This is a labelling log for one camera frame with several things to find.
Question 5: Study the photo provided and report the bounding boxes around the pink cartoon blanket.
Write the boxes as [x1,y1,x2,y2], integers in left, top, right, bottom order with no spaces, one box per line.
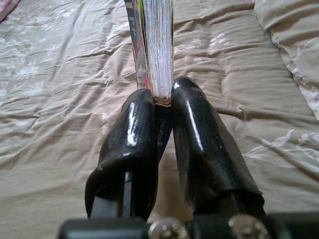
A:
[0,0,22,23]

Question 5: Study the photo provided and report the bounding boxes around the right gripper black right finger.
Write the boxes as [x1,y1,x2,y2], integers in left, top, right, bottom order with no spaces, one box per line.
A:
[170,76,266,221]

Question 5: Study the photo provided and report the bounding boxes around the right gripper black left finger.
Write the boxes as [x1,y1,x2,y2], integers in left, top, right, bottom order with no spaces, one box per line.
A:
[84,89,159,221]

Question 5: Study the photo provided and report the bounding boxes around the colourful comic book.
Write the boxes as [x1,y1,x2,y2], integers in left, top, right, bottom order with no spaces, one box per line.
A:
[124,0,175,164]

